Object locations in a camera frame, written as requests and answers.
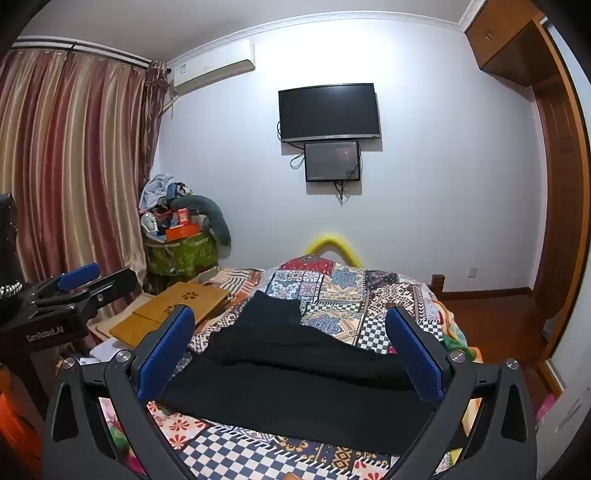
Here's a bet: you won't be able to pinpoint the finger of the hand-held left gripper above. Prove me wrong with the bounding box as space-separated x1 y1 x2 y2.
34 269 138 319
21 263 101 301

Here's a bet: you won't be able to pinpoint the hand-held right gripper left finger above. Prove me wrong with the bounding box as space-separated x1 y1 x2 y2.
41 305 199 480

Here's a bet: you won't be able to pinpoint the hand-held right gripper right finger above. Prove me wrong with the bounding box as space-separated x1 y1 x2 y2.
385 305 539 480

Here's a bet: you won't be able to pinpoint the black pants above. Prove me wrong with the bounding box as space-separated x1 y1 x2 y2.
159 318 467 455

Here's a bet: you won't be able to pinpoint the folded dark pants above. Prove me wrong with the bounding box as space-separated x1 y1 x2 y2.
226 290 303 330

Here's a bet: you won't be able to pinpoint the orange green fleece blanket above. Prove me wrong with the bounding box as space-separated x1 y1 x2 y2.
443 314 483 365

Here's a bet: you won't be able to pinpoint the pile of clothes and bags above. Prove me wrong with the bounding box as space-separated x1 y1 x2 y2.
143 231 219 280

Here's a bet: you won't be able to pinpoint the orange cloth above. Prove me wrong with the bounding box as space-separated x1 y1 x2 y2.
0 364 47 462

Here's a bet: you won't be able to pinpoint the orange box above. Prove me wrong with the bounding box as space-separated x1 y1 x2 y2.
165 222 201 241

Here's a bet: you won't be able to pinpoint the patchwork printed blanket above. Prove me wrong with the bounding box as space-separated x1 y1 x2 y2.
97 256 483 480

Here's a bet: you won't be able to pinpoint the striped red beige curtain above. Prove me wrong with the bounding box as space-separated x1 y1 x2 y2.
0 46 167 324

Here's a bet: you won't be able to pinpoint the yellow foam tube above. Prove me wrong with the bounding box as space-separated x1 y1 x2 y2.
303 232 363 267

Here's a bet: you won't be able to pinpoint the wooden door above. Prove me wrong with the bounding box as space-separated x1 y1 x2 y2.
531 18 591 384

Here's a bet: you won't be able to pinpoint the white air conditioner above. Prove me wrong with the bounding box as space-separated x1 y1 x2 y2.
167 39 256 95

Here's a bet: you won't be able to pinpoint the wooden overhead cabinet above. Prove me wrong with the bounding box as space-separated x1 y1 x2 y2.
464 0 550 88

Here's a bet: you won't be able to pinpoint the small black wall monitor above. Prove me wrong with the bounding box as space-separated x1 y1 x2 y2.
304 141 361 182

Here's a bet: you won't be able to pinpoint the white curtain rail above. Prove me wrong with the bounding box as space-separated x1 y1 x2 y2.
11 39 153 65

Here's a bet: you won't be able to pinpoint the black wall television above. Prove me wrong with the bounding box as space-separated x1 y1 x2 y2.
278 83 382 144

